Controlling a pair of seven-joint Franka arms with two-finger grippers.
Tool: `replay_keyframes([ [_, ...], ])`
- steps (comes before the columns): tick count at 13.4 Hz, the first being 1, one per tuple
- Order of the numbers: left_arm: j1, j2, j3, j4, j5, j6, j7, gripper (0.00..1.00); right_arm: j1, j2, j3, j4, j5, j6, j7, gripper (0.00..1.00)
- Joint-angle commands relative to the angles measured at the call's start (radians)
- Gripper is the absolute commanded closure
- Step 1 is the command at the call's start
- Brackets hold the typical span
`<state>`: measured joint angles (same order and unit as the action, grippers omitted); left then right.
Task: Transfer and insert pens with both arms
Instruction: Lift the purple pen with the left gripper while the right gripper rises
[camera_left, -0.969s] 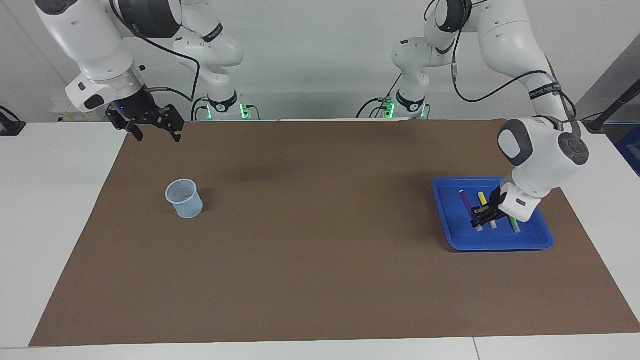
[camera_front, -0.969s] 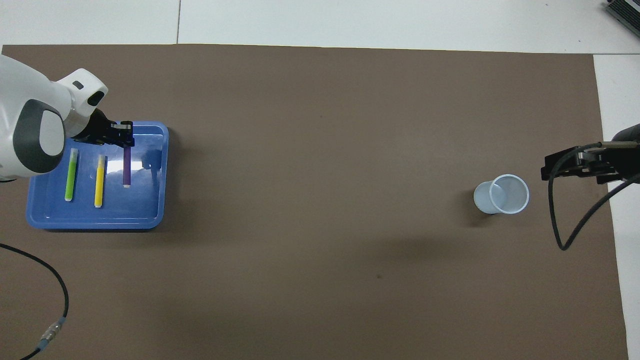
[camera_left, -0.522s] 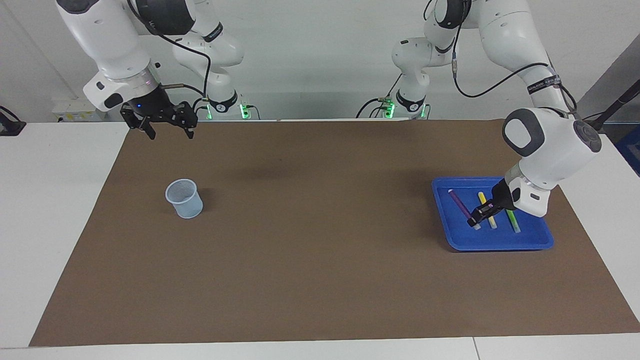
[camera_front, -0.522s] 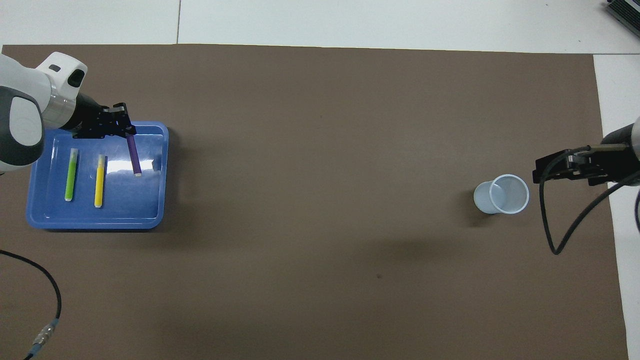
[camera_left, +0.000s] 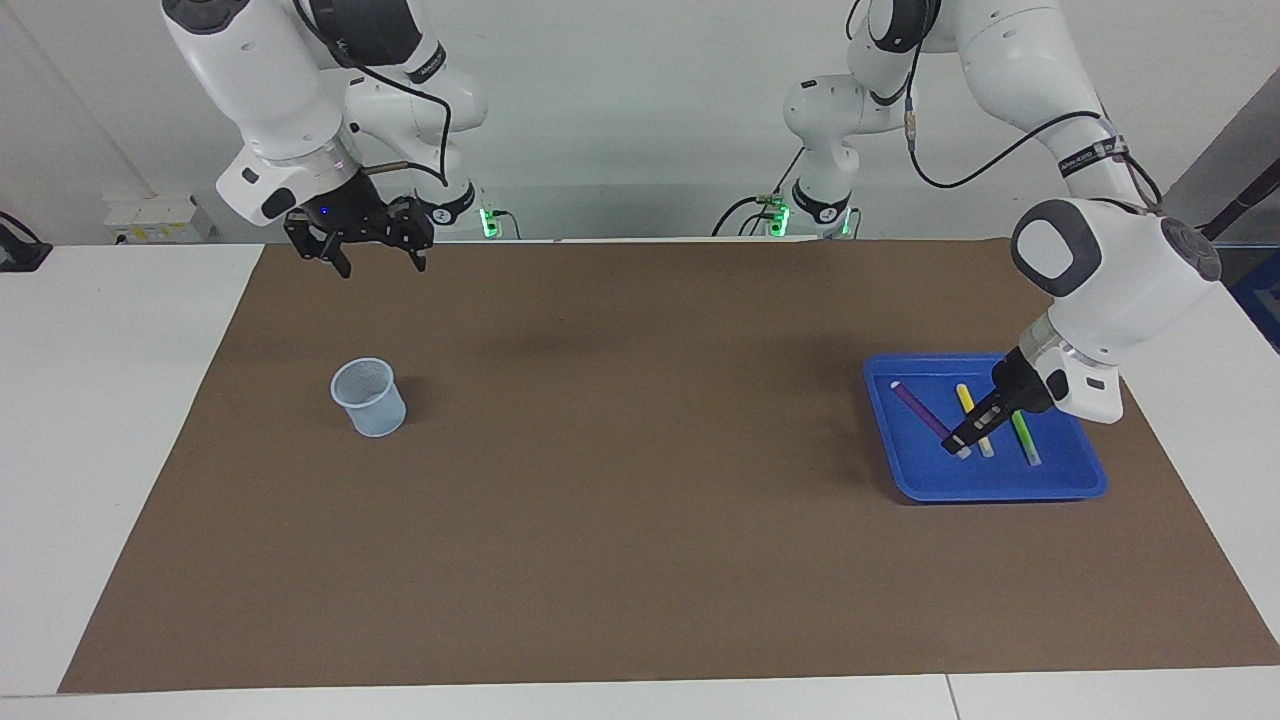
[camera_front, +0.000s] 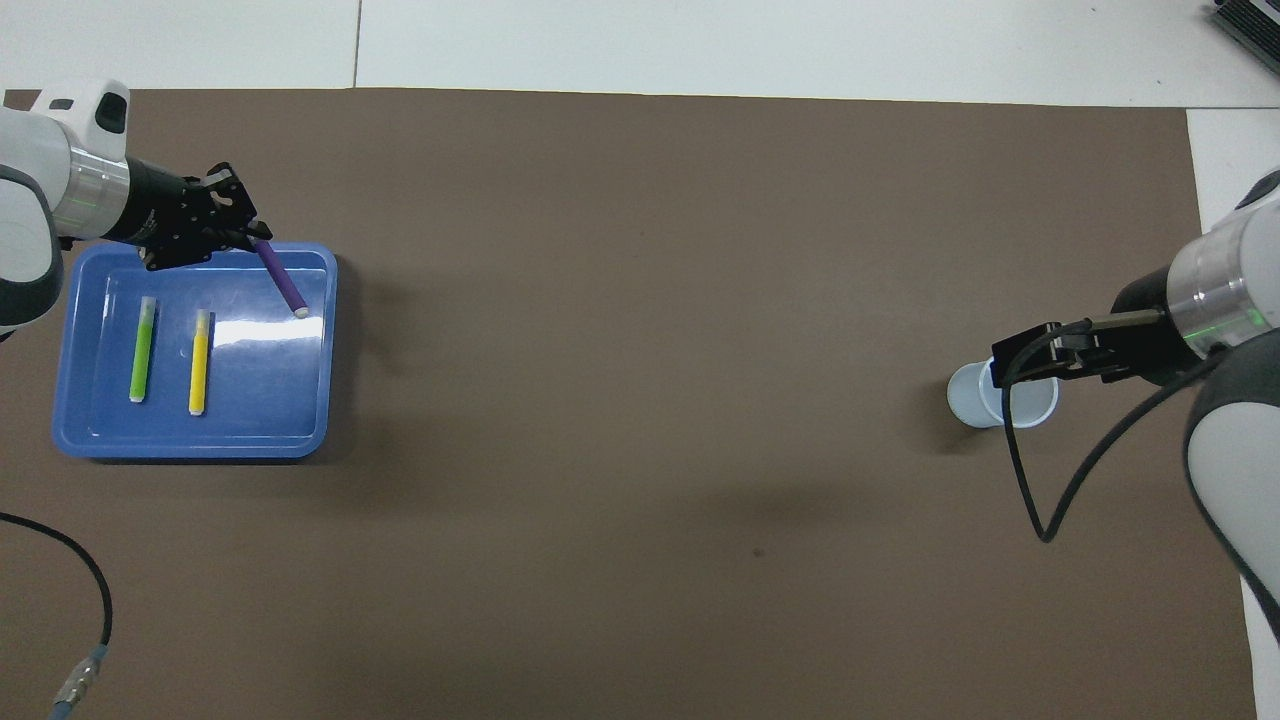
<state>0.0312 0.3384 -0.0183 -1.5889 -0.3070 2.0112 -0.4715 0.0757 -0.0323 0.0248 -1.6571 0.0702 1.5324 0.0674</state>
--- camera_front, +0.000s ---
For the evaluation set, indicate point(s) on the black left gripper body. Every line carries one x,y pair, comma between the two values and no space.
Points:
165,210

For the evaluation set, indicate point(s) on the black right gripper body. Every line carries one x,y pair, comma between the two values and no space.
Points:
1150,330

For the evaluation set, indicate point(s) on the purple pen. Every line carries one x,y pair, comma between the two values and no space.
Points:
285,285

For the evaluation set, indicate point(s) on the yellow pen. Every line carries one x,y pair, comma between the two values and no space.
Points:
199,365

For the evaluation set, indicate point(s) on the green pen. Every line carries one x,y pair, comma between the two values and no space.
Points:
143,350

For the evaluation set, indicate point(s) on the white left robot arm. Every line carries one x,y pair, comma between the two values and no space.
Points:
30,150

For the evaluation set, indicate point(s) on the pale blue plastic cup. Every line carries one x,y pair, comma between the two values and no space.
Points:
965,395

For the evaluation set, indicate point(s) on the blue plastic tray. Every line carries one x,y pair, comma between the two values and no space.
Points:
260,420

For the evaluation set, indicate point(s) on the grey laptop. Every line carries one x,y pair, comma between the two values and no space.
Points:
1255,25

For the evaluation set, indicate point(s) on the brown table mat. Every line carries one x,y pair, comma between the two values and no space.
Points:
640,300

